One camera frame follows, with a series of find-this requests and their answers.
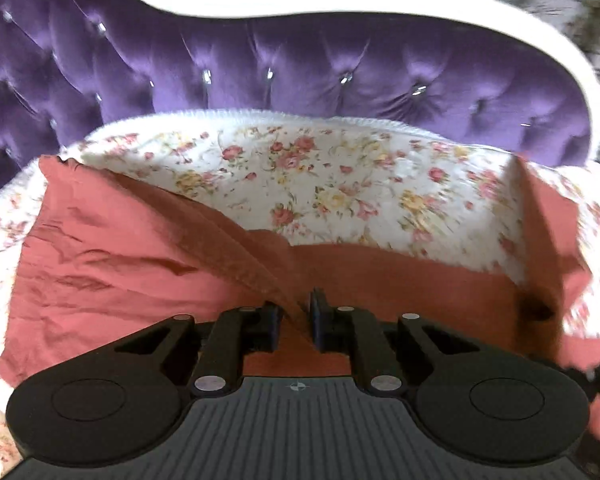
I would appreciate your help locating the rust red pants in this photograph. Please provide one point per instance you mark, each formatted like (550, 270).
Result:
(109, 255)

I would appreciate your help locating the purple tufted velvet headboard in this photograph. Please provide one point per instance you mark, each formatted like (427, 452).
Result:
(475, 71)

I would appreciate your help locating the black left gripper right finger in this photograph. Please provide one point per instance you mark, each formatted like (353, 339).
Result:
(358, 334)

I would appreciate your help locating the floral quilted bedspread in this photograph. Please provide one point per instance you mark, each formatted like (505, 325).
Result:
(313, 181)

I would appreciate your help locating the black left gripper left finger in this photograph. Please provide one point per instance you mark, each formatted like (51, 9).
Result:
(234, 335)

